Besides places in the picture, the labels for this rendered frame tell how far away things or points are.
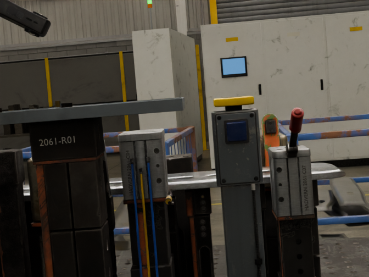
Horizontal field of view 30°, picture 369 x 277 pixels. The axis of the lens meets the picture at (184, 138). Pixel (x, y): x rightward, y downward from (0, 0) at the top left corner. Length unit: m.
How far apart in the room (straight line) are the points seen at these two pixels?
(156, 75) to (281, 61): 1.65
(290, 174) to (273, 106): 7.92
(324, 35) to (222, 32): 1.33
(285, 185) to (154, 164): 0.23
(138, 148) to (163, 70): 7.97
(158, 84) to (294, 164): 7.99
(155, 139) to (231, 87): 7.94
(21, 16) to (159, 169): 0.34
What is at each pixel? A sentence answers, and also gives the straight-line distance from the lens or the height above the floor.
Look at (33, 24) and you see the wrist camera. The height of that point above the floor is 1.30.
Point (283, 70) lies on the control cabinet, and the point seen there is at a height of 1.33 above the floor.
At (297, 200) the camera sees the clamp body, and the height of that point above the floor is 0.97.
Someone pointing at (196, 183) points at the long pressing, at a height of 1.00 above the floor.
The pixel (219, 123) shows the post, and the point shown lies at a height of 1.12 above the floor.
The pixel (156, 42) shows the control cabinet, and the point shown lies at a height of 1.82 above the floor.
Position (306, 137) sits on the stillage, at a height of 0.93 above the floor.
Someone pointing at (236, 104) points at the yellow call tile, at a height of 1.15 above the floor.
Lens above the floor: 1.18
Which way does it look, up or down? 4 degrees down
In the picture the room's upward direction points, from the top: 5 degrees counter-clockwise
